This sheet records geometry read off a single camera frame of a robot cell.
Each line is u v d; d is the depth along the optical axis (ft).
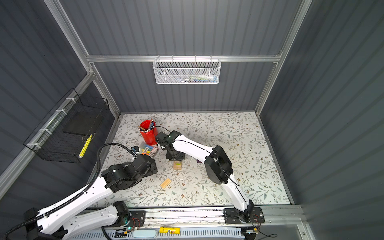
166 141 2.09
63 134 2.36
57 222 1.32
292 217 2.44
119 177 1.60
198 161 3.07
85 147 2.24
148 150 3.16
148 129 3.19
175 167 2.92
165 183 2.77
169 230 2.26
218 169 1.75
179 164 2.92
